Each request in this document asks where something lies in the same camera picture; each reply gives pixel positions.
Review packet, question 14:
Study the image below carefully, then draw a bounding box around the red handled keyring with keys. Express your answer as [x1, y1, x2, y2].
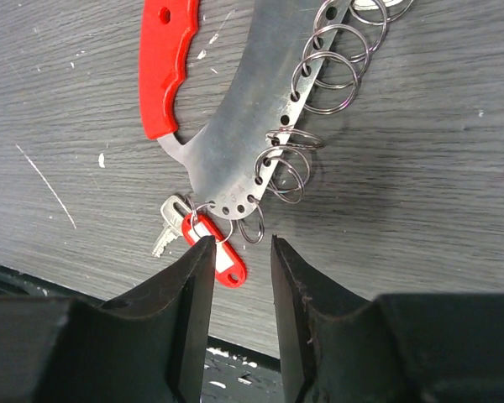
[138, 1, 411, 288]

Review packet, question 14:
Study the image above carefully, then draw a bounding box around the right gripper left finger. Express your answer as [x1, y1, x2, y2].
[0, 237, 216, 402]

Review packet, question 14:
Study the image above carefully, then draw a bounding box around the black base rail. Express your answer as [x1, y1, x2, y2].
[0, 265, 284, 402]

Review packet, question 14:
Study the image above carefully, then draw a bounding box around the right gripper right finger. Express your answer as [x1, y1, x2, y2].
[270, 237, 504, 402]

